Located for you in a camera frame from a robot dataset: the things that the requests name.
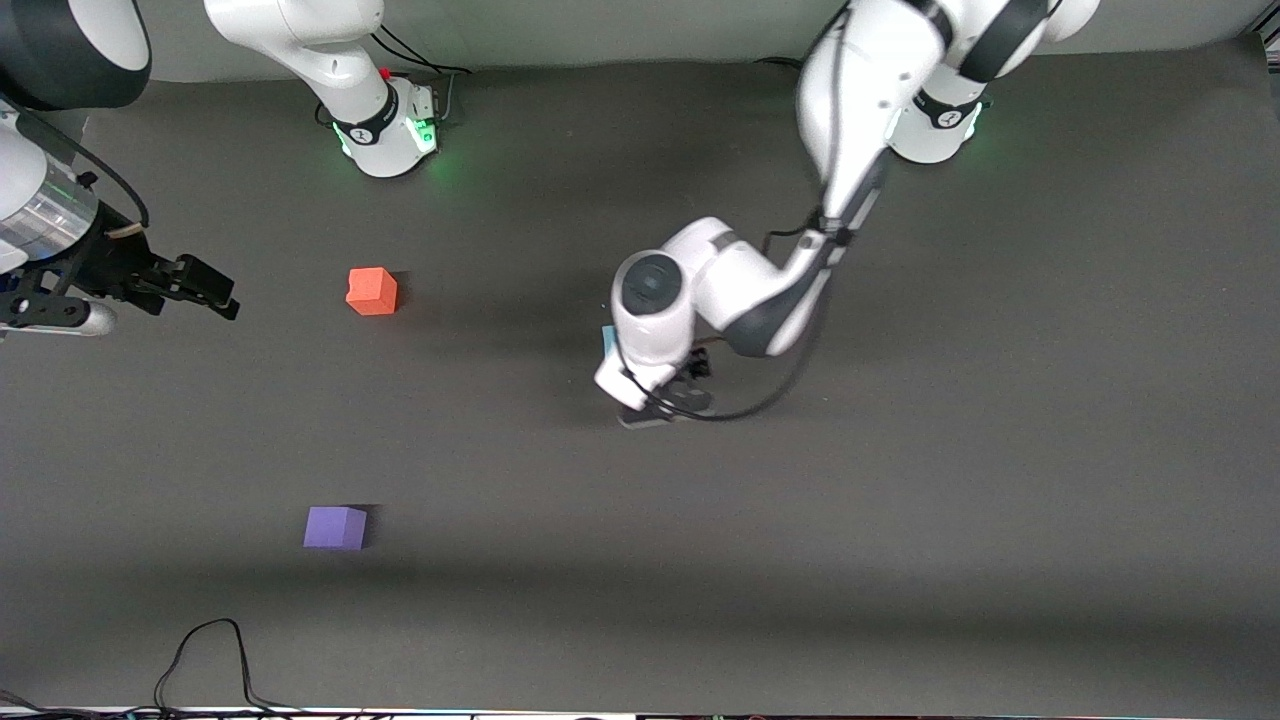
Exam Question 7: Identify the orange foam block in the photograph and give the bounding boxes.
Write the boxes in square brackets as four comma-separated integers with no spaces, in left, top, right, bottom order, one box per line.
[346,267,399,317]

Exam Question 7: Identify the purple foam block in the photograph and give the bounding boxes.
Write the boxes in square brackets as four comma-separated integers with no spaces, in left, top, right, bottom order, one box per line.
[303,506,368,551]

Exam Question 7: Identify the dark grey table mat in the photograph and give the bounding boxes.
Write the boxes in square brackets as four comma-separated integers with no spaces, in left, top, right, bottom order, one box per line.
[0,40,1280,716]

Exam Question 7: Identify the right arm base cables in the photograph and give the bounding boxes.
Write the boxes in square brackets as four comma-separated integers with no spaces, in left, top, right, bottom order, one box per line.
[370,25,473,126]

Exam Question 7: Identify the looped black table cable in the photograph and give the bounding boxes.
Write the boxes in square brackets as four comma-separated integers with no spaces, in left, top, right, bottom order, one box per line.
[154,618,301,716]

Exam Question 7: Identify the thin black edge cable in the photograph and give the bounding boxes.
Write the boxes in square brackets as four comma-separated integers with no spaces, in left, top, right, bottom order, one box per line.
[0,690,161,720]

